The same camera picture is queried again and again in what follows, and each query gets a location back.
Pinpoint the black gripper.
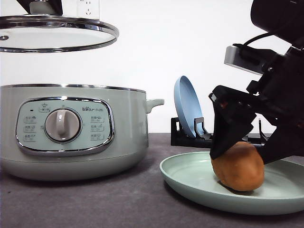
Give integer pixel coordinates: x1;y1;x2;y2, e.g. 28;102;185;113
209;46;304;164

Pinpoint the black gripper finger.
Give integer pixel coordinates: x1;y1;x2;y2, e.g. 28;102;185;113
49;0;63;16
16;0;36;14

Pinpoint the glass steamer lid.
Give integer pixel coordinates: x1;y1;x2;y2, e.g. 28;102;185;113
0;14;119;53

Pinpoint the brown potato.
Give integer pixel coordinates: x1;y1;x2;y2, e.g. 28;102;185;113
211;142;265;191

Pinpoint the green plate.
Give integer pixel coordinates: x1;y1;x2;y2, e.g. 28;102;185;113
160;152;304;215

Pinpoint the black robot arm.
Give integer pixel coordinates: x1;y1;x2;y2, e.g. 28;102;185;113
209;0;304;164

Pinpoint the black plate rack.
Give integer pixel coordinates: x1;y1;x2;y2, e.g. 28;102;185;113
171;117;268;148

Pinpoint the blue plate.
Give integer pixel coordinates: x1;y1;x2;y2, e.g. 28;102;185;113
174;76;205;137

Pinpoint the green electric steamer pot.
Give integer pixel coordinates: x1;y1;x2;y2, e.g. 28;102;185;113
0;84;164;181

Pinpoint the white wall socket left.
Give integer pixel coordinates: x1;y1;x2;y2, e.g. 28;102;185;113
77;0;99;19

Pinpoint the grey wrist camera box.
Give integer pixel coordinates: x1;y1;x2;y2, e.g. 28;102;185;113
224;45;274;75

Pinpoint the black cable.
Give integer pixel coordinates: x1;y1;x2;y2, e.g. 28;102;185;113
233;32;276;47

